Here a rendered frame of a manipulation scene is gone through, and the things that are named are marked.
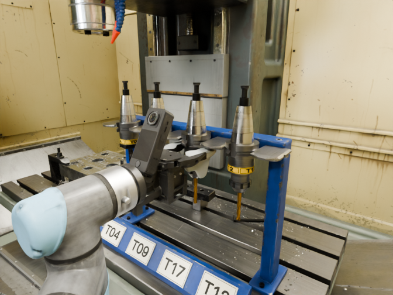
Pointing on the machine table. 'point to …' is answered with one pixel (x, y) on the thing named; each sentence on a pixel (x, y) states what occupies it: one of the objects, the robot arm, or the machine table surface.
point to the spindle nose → (92, 16)
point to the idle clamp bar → (204, 196)
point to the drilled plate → (66, 170)
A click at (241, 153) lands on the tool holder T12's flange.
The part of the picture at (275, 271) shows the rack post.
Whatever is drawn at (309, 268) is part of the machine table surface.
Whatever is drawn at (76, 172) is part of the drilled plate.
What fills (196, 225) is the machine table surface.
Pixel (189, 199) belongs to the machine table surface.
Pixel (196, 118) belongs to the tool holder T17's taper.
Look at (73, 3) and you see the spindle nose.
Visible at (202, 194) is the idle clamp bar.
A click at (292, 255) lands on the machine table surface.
